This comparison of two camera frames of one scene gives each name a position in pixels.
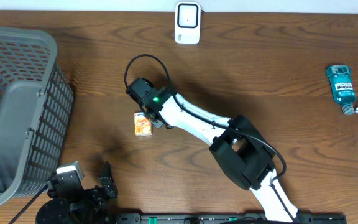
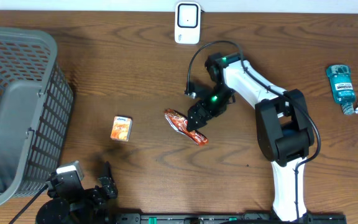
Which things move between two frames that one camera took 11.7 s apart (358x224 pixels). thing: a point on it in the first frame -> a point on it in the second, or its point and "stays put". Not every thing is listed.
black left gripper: (106, 182) stays put
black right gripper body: (155, 123) -> (209, 110)
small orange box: (143, 126) -> (121, 128)
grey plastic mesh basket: (26, 106) stays put
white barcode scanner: (187, 23) stays put
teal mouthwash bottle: (341, 80) stays put
